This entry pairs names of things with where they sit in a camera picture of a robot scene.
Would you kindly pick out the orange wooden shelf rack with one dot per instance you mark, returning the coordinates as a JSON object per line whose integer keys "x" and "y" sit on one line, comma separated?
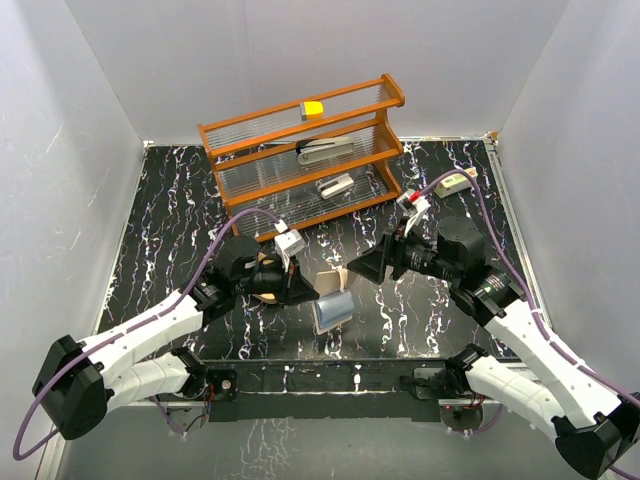
{"x": 255, "y": 164}

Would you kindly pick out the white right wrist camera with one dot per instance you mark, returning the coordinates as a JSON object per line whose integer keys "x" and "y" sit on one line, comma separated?
{"x": 413, "y": 205}

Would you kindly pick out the pink leather card holder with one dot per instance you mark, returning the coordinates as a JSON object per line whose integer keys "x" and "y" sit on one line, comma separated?
{"x": 332, "y": 281}

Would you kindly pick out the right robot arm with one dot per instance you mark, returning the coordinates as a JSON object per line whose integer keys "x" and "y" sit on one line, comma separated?
{"x": 591, "y": 423}

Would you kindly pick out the aluminium frame rail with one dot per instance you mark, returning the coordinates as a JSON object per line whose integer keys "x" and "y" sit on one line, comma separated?
{"x": 491, "y": 145}

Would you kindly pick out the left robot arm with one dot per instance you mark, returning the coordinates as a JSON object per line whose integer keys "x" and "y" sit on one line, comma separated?
{"x": 80, "y": 382}

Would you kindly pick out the yellow grey tape dispenser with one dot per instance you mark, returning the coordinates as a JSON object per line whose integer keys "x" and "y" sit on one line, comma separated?
{"x": 311, "y": 110}

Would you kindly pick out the white staples box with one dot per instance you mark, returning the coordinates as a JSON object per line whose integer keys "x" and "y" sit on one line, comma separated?
{"x": 452, "y": 184}

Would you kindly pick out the large grey black stapler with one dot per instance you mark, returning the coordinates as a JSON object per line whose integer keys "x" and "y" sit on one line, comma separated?
{"x": 315, "y": 150}

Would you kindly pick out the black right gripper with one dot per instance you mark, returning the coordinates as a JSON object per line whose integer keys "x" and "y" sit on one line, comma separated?
{"x": 391, "y": 251}

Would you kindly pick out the small white stapler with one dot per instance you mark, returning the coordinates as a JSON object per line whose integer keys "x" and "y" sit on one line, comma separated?
{"x": 335, "y": 186}

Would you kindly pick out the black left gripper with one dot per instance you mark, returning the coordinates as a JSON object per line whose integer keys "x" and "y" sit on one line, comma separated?
{"x": 293, "y": 288}

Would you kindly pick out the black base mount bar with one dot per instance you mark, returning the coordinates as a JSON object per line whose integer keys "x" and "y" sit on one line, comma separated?
{"x": 325, "y": 389}

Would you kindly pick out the beige card box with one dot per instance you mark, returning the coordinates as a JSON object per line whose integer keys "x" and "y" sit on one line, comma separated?
{"x": 267, "y": 295}

